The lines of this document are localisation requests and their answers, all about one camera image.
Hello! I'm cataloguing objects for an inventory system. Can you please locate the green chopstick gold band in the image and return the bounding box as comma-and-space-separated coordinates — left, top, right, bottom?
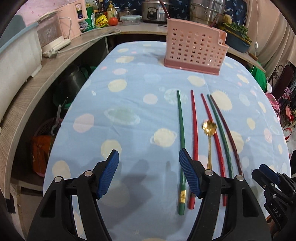
177, 90, 187, 215

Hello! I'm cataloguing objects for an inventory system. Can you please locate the red chopstick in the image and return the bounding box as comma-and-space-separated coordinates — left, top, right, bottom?
188, 90, 198, 210
200, 93, 228, 207

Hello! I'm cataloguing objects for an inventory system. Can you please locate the gold flower spoon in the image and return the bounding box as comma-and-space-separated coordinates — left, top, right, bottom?
202, 120, 217, 169

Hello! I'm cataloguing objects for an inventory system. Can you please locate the dark maroon chopstick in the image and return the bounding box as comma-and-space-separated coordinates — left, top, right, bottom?
209, 95, 244, 176

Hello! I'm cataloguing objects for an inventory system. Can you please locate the blue patterned tablecloth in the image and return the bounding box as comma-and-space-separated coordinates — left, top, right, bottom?
44, 41, 290, 240

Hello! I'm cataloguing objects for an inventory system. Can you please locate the green bag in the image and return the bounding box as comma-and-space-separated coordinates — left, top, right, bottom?
249, 66, 267, 93

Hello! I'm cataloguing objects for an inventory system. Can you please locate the pink perforated utensil basket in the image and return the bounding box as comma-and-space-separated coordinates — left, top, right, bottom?
164, 18, 229, 75

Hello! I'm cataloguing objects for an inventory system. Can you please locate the blue basin with greens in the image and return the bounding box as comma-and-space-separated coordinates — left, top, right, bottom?
222, 22, 252, 53

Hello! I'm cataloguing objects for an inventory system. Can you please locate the white dish rack bin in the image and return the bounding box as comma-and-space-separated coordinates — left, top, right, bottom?
0, 23, 42, 118

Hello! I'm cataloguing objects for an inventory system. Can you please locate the beige curtain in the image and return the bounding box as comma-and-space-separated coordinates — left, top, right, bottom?
245, 0, 295, 77

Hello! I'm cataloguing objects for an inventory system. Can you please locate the green label bottle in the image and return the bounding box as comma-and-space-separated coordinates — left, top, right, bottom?
79, 6, 95, 33

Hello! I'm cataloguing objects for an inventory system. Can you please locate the yellow snack packet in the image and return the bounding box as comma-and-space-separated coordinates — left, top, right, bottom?
95, 15, 109, 28

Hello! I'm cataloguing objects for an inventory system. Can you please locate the white clear blender jug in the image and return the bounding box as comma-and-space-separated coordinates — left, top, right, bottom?
37, 11, 64, 53

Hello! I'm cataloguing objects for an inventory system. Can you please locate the red tomato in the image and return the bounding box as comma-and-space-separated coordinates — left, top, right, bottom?
108, 17, 118, 26

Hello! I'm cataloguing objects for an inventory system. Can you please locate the clear food container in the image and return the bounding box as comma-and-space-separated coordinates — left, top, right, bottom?
120, 15, 142, 26

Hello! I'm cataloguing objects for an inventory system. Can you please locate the small steel pot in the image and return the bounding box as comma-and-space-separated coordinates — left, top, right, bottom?
117, 7, 136, 21

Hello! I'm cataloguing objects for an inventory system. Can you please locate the pink electric kettle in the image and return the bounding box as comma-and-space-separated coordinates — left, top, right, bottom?
57, 1, 88, 40

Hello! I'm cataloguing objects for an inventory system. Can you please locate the yellow oil bottle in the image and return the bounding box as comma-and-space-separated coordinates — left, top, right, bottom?
106, 1, 117, 20

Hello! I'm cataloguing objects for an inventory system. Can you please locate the stacked steel steamer pot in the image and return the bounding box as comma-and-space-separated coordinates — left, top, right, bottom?
190, 0, 230, 26

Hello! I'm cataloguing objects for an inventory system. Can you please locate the navy floral cloth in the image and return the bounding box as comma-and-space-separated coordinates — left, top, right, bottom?
112, 0, 247, 24

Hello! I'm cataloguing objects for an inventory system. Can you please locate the steel rice cooker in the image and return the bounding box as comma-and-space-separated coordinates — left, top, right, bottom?
142, 1, 167, 23

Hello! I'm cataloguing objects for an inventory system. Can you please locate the pink dotted curtain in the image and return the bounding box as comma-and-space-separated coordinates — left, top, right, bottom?
16, 0, 73, 26

